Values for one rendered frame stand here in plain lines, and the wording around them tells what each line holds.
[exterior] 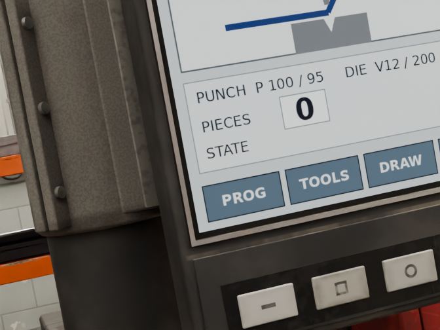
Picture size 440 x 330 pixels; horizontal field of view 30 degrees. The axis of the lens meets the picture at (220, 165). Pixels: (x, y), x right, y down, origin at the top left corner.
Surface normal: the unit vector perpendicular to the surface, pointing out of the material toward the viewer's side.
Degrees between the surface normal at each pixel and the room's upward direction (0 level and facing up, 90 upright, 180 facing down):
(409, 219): 90
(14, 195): 90
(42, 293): 90
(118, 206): 90
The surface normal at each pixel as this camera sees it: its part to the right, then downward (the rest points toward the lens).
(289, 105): 0.26, 0.00
